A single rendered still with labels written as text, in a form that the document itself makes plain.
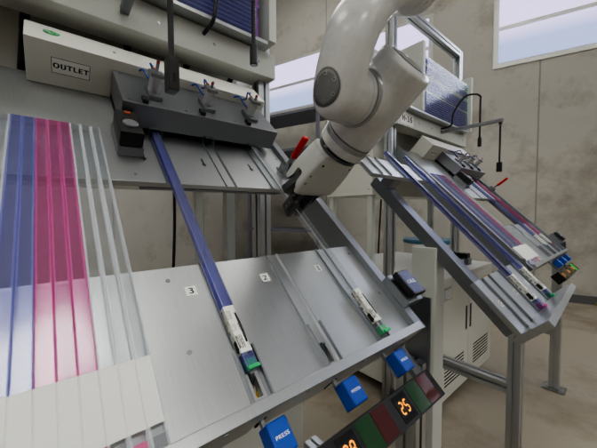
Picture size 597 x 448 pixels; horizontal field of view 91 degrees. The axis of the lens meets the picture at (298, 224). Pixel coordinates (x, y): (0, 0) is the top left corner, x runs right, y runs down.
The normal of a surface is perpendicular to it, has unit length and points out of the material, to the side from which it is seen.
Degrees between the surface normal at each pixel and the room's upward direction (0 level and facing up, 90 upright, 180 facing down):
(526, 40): 90
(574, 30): 90
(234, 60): 90
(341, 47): 94
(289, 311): 42
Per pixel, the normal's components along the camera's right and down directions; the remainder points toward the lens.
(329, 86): -0.63, 0.18
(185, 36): 0.65, 0.03
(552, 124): -0.51, 0.04
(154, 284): 0.43, -0.72
